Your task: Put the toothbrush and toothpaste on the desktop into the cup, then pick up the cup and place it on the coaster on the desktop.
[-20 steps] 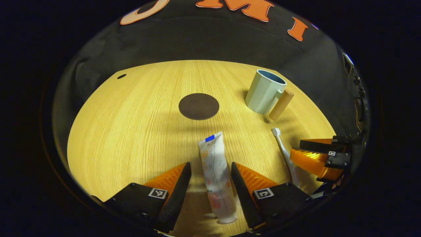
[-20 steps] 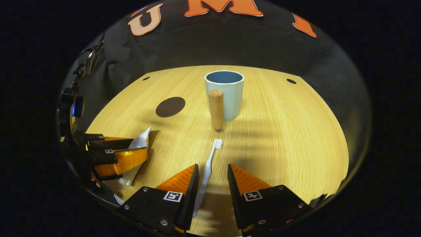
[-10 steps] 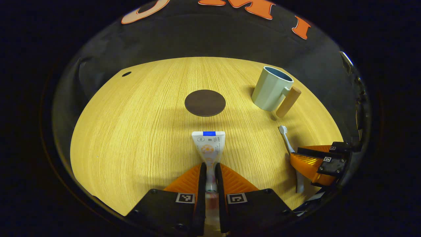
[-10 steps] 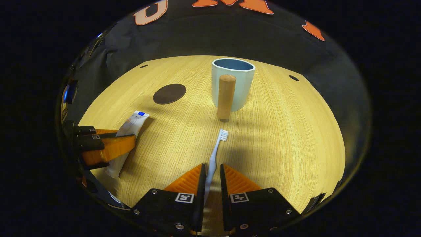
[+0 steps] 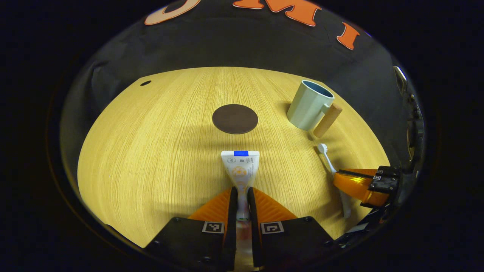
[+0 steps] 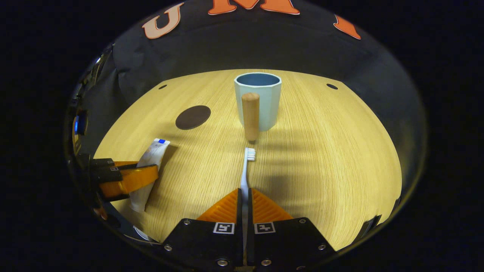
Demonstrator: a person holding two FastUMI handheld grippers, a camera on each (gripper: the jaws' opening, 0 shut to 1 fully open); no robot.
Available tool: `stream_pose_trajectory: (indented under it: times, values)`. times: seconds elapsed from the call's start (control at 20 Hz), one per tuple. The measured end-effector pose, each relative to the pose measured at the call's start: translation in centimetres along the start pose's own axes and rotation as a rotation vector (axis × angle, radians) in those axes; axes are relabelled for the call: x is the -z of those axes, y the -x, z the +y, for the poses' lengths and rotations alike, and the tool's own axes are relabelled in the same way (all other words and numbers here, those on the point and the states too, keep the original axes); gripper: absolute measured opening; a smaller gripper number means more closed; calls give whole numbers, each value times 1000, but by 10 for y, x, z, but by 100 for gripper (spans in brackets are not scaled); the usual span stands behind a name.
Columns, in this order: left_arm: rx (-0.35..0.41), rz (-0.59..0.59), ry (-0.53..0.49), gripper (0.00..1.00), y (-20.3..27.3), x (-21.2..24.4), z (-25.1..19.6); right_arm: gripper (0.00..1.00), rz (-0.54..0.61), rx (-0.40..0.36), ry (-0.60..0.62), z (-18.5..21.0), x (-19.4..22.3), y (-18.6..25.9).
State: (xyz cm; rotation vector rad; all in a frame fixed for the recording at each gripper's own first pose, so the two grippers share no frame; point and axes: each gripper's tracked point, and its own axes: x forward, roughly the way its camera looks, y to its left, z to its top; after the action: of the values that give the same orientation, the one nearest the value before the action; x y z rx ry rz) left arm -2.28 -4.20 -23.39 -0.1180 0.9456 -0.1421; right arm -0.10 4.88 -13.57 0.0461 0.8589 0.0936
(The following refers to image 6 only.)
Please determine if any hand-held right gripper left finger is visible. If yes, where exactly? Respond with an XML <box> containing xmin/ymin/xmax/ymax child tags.
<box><xmin>161</xmin><ymin>188</ymin><xmax>244</xmax><ymax>270</ymax></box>

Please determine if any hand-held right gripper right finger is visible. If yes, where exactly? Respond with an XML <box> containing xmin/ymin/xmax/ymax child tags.
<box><xmin>247</xmin><ymin>188</ymin><xmax>337</xmax><ymax>270</ymax></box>

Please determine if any white toothpaste tube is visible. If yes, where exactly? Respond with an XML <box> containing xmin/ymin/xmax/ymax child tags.
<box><xmin>130</xmin><ymin>138</ymin><xmax>171</xmax><ymax>213</ymax></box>

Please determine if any white toothbrush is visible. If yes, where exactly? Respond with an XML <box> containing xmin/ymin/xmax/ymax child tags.
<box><xmin>240</xmin><ymin>148</ymin><xmax>256</xmax><ymax>250</ymax></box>

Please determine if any dark round coaster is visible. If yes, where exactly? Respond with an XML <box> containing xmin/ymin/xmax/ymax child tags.
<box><xmin>175</xmin><ymin>105</ymin><xmax>211</xmax><ymax>130</ymax></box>

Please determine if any light blue cup wooden handle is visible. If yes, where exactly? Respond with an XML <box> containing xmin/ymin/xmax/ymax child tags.
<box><xmin>234</xmin><ymin>72</ymin><xmax>282</xmax><ymax>142</ymax></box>

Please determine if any black backdrop cloth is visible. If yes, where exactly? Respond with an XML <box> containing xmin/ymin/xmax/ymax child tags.
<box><xmin>76</xmin><ymin>0</ymin><xmax>428</xmax><ymax>189</ymax></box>

